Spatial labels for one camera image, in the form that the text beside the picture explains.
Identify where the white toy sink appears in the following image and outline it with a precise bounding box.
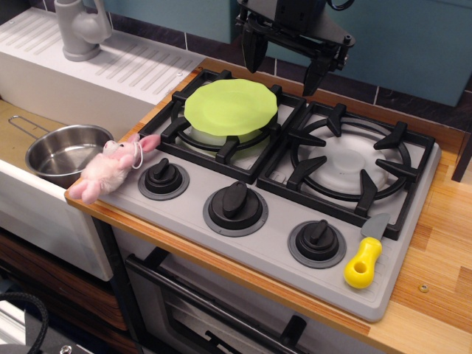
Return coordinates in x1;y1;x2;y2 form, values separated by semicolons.
1;8;203;281

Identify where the left black burner grate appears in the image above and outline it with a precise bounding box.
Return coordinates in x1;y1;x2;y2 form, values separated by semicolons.
140;69;307;184

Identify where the green plastic plate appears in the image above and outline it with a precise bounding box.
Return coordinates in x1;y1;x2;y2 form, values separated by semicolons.
184;79;278;136

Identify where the black stove knob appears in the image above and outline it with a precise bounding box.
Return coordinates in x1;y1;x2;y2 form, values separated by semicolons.
288;220;347;269
138;158;190;201
203;181;268;237

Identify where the grey toy stove top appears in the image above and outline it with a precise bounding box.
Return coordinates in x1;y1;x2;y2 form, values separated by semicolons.
96;68;443;323

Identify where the grey toy faucet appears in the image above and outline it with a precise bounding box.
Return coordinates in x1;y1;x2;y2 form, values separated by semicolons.
54;1;112;62

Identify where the right black burner grate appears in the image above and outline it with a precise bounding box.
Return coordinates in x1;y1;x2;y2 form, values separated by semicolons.
257;103;441;240

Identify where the left black stove knob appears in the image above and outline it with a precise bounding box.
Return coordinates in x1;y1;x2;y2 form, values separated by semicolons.
138;158;190;201

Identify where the middle black stove knob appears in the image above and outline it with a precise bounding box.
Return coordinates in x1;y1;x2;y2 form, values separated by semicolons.
203;181;268;237

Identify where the black braided cable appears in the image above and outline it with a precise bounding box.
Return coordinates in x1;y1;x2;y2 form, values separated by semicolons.
0;291;51;354

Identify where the toy oven door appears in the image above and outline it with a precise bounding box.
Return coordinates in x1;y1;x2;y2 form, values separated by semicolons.
125;246;333;354

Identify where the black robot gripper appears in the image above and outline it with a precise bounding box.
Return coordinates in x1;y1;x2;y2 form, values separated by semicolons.
237;1;355;97

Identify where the small steel saucepan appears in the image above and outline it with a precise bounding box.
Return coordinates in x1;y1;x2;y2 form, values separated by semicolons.
8;115;113;189

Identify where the yellow handled toy knife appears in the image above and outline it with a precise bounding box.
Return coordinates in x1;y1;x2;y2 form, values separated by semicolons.
344;213;391;289

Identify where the black burner grate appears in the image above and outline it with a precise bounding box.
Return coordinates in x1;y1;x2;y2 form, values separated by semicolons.
257;103;441;240
140;69;307;184

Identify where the pink plush bunny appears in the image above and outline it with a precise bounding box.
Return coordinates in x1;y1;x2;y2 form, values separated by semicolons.
69;133;161;204

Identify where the right black stove knob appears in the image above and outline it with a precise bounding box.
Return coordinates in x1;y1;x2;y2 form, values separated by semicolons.
288;220;347;269

